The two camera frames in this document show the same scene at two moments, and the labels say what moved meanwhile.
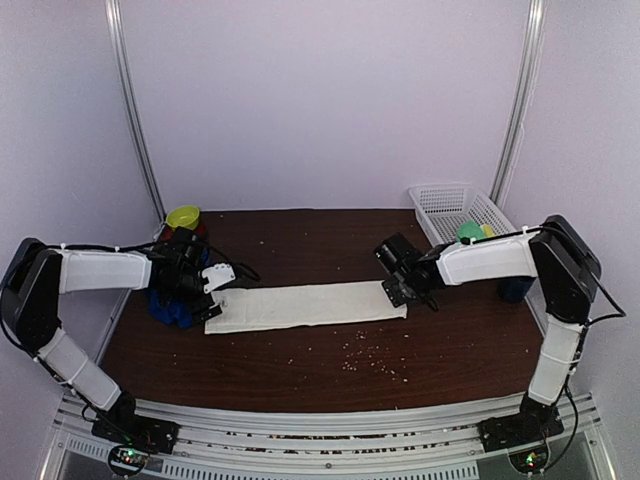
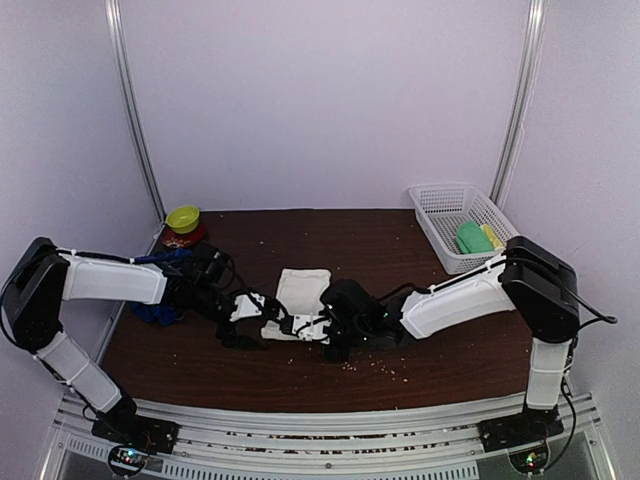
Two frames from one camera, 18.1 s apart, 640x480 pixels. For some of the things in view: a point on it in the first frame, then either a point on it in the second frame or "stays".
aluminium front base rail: [412, 446] stays
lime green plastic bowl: [184, 217] stays
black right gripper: [394, 291] -> [339, 355]
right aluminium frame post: [527, 79] stays
